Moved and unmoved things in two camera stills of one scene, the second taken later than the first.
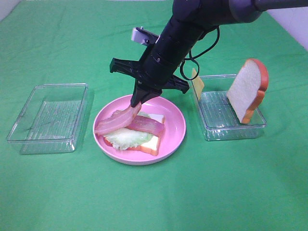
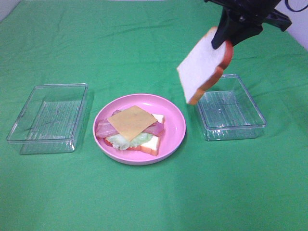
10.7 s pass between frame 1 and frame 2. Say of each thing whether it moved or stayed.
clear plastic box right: stayed
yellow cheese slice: moved
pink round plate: stayed
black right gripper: moved
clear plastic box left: stayed
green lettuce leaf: stayed
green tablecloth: stayed
